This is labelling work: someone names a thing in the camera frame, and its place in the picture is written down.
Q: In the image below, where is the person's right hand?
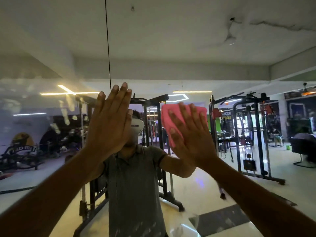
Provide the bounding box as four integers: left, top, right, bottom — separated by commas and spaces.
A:
168, 102, 218, 169

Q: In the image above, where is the person's left hand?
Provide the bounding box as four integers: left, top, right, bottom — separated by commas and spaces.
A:
85, 82, 134, 160

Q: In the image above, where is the pink cloth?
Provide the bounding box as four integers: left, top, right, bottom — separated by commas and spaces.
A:
161, 103, 208, 149

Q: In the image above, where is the large wall mirror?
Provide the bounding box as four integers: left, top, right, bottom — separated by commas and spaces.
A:
0, 0, 316, 237

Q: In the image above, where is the person's right forearm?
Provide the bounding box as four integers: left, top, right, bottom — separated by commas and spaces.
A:
203, 155, 316, 237

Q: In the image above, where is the person's left forearm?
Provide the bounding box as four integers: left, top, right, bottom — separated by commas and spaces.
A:
0, 148, 109, 237

